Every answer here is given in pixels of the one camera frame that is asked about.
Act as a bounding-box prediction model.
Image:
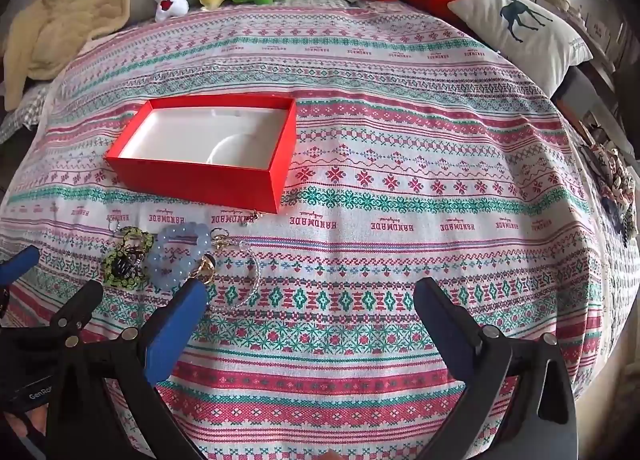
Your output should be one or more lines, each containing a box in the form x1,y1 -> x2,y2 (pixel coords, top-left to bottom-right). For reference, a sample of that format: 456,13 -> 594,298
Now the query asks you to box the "floral cloth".
581,139 -> 640,243

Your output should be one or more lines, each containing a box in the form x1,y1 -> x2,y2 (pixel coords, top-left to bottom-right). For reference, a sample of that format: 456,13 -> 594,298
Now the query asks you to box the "red cardboard box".
105,94 -> 298,215

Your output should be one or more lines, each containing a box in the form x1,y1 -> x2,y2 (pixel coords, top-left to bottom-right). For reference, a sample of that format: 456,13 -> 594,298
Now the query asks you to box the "silver bead bracelet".
209,239 -> 262,312

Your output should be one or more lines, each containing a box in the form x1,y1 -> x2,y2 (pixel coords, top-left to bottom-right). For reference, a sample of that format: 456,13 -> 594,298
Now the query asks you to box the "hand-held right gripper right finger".
412,277 -> 581,460

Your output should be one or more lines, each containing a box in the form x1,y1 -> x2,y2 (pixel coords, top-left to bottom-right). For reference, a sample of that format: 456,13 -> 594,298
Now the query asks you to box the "black hair claw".
111,252 -> 141,281

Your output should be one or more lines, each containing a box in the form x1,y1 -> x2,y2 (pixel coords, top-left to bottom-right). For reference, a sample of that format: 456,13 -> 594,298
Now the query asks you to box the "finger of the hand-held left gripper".
0,245 -> 42,282
47,280 -> 105,341

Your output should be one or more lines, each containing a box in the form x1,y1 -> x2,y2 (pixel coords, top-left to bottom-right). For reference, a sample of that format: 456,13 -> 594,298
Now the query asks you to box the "beige quilted blanket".
2,0 -> 162,112

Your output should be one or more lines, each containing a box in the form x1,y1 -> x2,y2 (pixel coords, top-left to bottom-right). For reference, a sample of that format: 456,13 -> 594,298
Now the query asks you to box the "gold ring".
192,257 -> 219,287

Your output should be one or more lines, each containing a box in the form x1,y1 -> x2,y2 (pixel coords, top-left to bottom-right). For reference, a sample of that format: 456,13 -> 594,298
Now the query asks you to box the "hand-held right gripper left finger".
45,280 -> 209,460

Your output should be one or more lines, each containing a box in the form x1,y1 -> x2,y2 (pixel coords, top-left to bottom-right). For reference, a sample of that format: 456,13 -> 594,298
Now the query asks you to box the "green bead bracelet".
101,226 -> 155,289

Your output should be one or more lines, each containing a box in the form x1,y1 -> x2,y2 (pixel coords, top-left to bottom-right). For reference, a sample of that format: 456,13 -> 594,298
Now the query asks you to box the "deer print pillow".
447,0 -> 594,99

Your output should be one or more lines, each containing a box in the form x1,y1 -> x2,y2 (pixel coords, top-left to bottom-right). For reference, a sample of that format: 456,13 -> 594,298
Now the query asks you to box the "patterned bedspread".
0,0 -> 640,460

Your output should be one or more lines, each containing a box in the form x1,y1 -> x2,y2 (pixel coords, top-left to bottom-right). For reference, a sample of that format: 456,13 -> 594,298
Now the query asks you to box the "blue bead bracelet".
142,224 -> 213,294

